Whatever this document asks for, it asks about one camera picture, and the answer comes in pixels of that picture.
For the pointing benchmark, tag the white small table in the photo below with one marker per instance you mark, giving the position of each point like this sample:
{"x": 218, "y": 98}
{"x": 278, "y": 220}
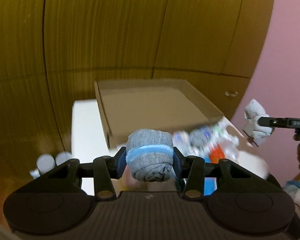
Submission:
{"x": 88, "y": 142}

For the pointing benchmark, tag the grey sock with blue flower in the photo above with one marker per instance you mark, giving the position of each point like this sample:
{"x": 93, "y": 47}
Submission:
{"x": 200, "y": 137}

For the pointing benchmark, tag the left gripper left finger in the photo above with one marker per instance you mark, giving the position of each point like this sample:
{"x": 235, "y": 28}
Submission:
{"x": 105, "y": 169}

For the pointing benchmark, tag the grey sock roll blue stripe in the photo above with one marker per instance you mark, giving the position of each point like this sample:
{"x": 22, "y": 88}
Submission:
{"x": 149, "y": 155}

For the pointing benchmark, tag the metal drawer handle right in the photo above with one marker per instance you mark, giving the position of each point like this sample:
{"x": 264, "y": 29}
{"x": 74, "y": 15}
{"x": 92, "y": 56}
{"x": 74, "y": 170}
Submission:
{"x": 231, "y": 95}

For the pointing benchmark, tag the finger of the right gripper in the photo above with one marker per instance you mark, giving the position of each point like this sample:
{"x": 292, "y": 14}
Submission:
{"x": 291, "y": 123}

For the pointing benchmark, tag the brown cardboard box tray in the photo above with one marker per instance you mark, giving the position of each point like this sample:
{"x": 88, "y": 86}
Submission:
{"x": 167, "y": 105}

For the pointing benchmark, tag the white fluffy sock roll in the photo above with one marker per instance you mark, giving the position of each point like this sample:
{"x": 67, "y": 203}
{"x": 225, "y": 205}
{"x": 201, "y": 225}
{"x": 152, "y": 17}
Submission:
{"x": 252, "y": 113}

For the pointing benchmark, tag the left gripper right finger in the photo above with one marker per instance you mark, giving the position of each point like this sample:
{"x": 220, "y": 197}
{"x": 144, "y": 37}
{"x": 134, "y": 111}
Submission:
{"x": 189, "y": 175}

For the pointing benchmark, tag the wooden wardrobe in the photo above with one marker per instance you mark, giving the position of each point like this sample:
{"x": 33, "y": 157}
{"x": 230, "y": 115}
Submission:
{"x": 52, "y": 52}

